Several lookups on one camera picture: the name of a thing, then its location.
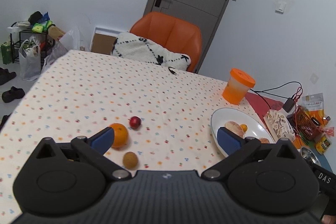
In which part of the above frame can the peeled pomelo segment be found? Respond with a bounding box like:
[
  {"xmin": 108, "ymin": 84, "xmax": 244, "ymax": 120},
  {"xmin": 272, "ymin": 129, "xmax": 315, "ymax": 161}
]
[{"xmin": 224, "ymin": 121, "xmax": 244, "ymax": 138}]

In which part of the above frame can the small orange kumquat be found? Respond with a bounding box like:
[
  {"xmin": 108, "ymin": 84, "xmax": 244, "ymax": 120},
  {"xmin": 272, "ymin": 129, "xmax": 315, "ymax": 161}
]
[{"xmin": 240, "ymin": 124, "xmax": 248, "ymax": 132}]

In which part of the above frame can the large orange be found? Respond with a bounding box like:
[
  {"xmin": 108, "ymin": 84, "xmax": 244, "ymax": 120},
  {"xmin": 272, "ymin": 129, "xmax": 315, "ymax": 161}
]
[{"xmin": 109, "ymin": 123, "xmax": 129, "ymax": 148}]

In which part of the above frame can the brown kiwi fruit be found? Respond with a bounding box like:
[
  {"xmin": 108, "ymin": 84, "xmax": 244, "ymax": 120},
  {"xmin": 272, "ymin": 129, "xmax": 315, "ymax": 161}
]
[{"xmin": 122, "ymin": 152, "xmax": 138, "ymax": 169}]

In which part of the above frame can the small red apple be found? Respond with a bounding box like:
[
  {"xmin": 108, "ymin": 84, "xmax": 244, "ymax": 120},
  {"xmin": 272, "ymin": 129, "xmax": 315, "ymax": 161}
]
[{"xmin": 129, "ymin": 116, "xmax": 141, "ymax": 130}]

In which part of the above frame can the white Sweet plate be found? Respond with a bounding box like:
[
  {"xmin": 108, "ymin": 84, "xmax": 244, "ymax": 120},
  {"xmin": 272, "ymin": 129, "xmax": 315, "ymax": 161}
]
[{"xmin": 210, "ymin": 107, "xmax": 275, "ymax": 157}]

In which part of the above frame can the steel bowl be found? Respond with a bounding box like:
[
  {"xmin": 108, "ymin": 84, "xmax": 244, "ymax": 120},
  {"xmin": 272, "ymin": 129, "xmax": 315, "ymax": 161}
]
[{"xmin": 299, "ymin": 146, "xmax": 321, "ymax": 166}]

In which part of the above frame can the yellow can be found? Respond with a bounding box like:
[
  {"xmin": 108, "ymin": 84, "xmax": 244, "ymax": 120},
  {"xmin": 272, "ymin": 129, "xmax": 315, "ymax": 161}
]
[{"xmin": 315, "ymin": 134, "xmax": 332, "ymax": 155}]

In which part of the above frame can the floral tissue pack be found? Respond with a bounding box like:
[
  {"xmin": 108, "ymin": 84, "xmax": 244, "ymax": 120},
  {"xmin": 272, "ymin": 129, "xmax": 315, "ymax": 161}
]
[{"xmin": 264, "ymin": 110, "xmax": 295, "ymax": 142}]

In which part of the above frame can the red orange table mat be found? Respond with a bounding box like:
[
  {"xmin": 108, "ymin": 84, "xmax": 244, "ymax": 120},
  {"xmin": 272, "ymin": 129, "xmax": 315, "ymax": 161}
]
[{"xmin": 247, "ymin": 92, "xmax": 302, "ymax": 151}]

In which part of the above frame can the orange lidded plastic cup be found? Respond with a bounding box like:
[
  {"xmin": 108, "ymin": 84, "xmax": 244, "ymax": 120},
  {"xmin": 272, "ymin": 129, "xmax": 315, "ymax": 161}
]
[{"xmin": 222, "ymin": 68, "xmax": 256, "ymax": 105}]

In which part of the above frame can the black charger plug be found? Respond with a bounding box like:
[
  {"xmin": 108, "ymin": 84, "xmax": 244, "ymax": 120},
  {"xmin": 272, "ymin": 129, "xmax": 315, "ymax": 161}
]
[{"xmin": 282, "ymin": 98, "xmax": 295, "ymax": 113}]

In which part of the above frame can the spotted cream tablecloth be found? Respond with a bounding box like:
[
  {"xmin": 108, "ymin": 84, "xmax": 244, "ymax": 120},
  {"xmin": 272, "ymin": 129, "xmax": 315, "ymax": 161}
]
[{"xmin": 0, "ymin": 49, "xmax": 266, "ymax": 217}]

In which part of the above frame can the silver snack bag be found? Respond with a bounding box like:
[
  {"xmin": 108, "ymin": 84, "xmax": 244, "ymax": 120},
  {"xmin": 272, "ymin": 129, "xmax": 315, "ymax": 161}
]
[{"xmin": 302, "ymin": 93, "xmax": 324, "ymax": 120}]

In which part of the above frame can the black sandal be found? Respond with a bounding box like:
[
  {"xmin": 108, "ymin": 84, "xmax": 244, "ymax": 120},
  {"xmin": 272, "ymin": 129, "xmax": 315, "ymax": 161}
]
[
  {"xmin": 0, "ymin": 68, "xmax": 17, "ymax": 85},
  {"xmin": 2, "ymin": 86, "xmax": 25, "ymax": 103}
]

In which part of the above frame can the cardboard box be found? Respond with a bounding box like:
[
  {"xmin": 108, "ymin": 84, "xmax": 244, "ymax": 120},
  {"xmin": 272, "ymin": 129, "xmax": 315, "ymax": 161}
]
[{"xmin": 91, "ymin": 34, "xmax": 116, "ymax": 55}]

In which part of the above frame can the white black patterned cushion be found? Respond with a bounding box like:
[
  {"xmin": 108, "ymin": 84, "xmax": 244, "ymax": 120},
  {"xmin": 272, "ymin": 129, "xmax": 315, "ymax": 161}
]
[{"xmin": 111, "ymin": 32, "xmax": 191, "ymax": 71}]

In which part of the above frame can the white plastic bag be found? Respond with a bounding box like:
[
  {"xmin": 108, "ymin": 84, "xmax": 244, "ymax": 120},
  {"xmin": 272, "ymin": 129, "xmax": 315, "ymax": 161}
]
[{"xmin": 18, "ymin": 39, "xmax": 42, "ymax": 81}]

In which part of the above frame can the orange leather chair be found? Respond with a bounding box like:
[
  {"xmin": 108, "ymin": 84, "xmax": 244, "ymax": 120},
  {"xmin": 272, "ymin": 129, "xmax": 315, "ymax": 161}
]
[{"xmin": 130, "ymin": 12, "xmax": 202, "ymax": 72}]

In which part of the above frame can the green box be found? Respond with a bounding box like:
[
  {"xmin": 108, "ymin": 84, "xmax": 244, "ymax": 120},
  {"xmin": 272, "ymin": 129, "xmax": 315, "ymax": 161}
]
[{"xmin": 1, "ymin": 42, "xmax": 13, "ymax": 65}]

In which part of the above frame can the black shoe rack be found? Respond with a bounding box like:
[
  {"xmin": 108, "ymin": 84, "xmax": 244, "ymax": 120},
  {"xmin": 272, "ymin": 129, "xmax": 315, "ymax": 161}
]
[{"xmin": 9, "ymin": 27, "xmax": 55, "ymax": 67}]

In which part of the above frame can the red wire basket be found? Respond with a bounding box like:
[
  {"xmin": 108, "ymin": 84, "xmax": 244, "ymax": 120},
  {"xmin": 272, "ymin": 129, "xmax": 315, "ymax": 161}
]
[{"xmin": 294, "ymin": 106, "xmax": 322, "ymax": 141}]

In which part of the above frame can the black cable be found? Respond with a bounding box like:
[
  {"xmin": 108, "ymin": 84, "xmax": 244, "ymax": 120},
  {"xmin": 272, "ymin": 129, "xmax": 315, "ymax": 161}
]
[{"xmin": 249, "ymin": 81, "xmax": 302, "ymax": 98}]

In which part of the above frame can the red cable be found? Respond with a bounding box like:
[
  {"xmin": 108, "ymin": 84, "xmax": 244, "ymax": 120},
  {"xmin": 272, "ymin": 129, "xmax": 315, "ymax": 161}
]
[{"xmin": 291, "ymin": 85, "xmax": 304, "ymax": 135}]

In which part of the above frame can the white wall switch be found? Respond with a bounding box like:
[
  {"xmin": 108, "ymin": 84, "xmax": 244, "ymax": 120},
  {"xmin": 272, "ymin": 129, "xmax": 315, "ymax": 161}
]
[{"xmin": 275, "ymin": 1, "xmax": 286, "ymax": 14}]

